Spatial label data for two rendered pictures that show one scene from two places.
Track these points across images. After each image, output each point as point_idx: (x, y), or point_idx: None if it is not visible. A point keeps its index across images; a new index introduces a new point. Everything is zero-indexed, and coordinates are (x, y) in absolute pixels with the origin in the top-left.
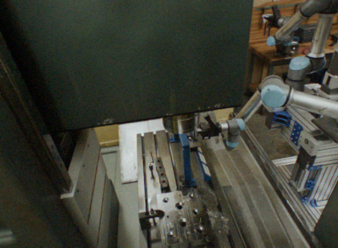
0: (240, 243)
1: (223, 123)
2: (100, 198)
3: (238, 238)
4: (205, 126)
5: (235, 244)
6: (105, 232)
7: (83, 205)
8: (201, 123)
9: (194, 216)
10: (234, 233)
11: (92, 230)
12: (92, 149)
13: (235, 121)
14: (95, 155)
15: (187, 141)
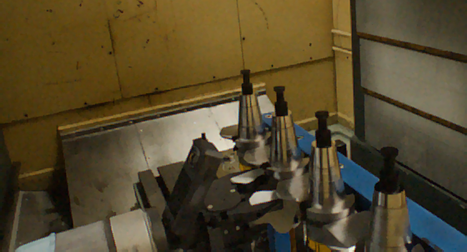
0: (153, 201)
1: (129, 212)
2: (411, 94)
3: (155, 204)
4: (214, 194)
5: (161, 199)
6: (392, 142)
7: (363, 9)
8: (235, 200)
9: (236, 169)
10: (160, 209)
11: (364, 63)
12: (445, 10)
13: (62, 234)
14: (449, 32)
15: (265, 119)
